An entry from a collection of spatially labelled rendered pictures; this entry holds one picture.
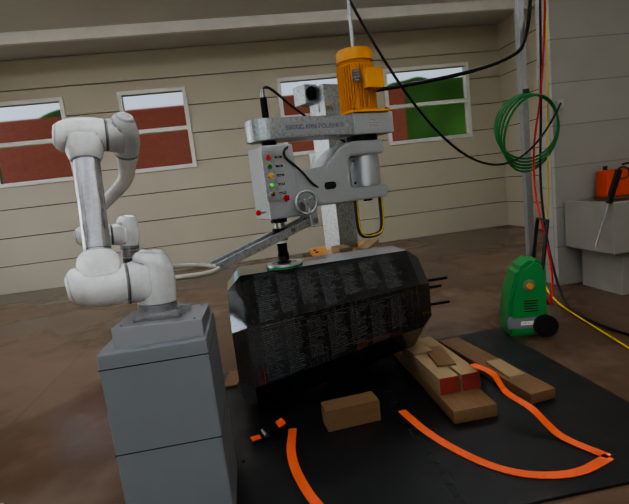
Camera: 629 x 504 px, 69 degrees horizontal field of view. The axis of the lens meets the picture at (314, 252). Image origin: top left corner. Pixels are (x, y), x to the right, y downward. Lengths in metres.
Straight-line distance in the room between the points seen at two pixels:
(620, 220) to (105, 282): 4.13
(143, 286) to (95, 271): 0.18
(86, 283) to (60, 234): 7.56
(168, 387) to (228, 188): 7.14
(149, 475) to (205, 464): 0.21
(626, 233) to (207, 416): 3.93
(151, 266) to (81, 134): 0.58
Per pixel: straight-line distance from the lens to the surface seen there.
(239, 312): 2.59
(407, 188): 9.36
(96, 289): 1.87
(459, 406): 2.63
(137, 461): 2.02
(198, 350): 1.80
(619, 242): 4.79
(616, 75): 5.62
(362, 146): 2.95
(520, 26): 5.04
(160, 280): 1.89
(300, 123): 2.73
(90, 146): 2.03
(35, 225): 9.56
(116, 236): 2.41
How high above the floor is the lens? 1.32
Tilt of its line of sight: 9 degrees down
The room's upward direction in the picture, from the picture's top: 7 degrees counter-clockwise
